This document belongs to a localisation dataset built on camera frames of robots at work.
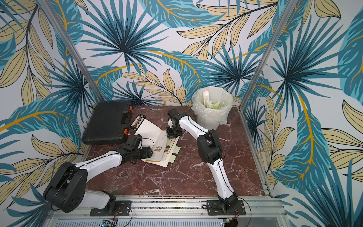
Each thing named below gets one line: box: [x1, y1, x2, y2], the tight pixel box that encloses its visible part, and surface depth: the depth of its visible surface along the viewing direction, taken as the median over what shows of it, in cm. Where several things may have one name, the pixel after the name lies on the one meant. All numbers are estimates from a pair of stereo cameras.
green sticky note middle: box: [172, 145, 182, 155], surface depth 92 cm
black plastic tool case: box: [81, 100, 133, 146], surface depth 100 cm
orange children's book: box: [134, 118, 180, 168], surface depth 94 cm
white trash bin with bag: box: [191, 86, 234, 131], surface depth 92 cm
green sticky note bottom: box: [168, 154, 177, 164], surface depth 89 cm
